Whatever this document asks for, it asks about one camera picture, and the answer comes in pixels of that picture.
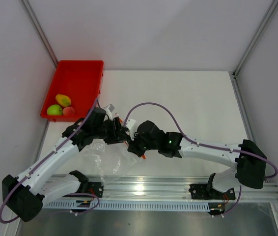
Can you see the aluminium mounting rail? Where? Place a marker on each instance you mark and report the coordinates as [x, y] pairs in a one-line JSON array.
[[175, 189]]

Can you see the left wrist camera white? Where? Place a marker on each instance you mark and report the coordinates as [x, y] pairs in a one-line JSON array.
[[110, 111]]

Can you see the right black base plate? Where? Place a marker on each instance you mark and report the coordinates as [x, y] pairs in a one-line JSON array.
[[200, 192]]

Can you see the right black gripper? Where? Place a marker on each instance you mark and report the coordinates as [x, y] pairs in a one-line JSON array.
[[132, 146]]

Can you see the white slotted cable duct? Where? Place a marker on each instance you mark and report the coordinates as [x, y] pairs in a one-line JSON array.
[[72, 204]]

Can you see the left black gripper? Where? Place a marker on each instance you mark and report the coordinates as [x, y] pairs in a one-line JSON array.
[[118, 135]]

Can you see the clear zip top bag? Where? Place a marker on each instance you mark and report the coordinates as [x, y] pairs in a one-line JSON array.
[[108, 162]]

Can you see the pink peach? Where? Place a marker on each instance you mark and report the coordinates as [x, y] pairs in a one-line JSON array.
[[68, 111]]

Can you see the green apple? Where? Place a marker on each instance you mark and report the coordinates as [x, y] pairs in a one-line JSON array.
[[54, 110]]

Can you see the red plastic tray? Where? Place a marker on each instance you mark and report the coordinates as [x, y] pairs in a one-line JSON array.
[[80, 80]]

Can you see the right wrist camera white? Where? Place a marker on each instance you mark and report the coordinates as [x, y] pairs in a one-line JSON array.
[[131, 126]]

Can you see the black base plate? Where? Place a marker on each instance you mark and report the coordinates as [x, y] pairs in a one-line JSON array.
[[200, 192], [95, 188]]

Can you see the yellow orange mango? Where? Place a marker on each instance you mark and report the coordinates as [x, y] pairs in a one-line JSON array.
[[63, 100]]

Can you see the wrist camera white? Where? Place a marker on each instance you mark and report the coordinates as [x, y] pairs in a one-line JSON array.
[[110, 111], [131, 126]]

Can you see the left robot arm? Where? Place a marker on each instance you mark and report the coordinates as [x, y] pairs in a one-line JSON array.
[[27, 193]]

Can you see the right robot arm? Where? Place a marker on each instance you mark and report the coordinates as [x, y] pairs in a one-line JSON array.
[[246, 162]]

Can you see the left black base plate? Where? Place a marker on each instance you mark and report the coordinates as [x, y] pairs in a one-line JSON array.
[[95, 188]]

